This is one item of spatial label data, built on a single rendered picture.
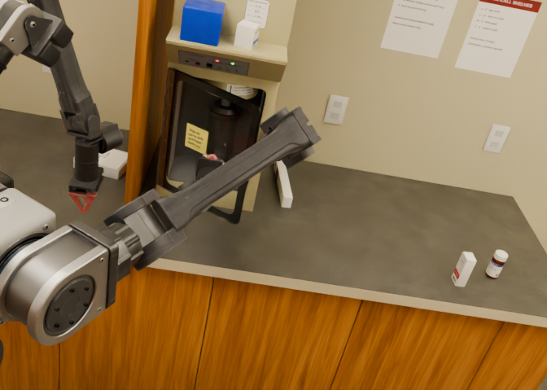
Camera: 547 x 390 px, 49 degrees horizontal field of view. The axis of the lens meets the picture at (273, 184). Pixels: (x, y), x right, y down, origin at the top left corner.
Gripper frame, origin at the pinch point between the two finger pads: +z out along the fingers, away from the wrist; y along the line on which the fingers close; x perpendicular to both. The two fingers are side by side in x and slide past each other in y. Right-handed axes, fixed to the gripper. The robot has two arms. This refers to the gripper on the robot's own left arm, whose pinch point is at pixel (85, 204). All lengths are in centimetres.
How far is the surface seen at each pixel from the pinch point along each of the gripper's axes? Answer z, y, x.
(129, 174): 4.0, 23.4, -6.8
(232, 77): -28, 33, -32
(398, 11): -44, 75, -84
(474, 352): 38, 4, -123
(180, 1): -47, 33, -16
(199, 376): 67, 5, -37
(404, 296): 17, 2, -92
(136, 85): -24.9, 23.7, -7.0
